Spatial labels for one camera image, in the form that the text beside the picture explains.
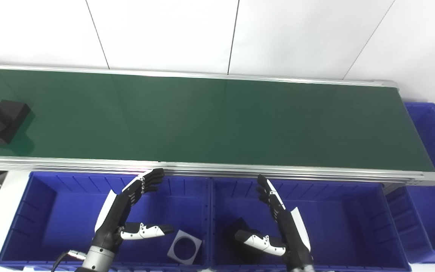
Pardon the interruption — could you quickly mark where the grey square part round hole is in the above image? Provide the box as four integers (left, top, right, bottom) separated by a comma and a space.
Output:
167, 230, 203, 265

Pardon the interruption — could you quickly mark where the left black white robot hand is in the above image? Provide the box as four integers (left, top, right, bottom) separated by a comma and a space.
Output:
91, 168, 174, 254

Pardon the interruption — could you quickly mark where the black cylinder block part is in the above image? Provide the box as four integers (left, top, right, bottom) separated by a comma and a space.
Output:
0, 96, 32, 147

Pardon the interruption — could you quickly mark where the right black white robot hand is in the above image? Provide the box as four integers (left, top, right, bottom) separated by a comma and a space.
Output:
234, 175, 314, 270

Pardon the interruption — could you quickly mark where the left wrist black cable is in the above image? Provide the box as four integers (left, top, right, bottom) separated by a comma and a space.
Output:
51, 250, 88, 272

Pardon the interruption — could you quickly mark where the green conveyor belt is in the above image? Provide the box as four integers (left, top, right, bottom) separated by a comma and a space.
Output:
0, 64, 435, 187

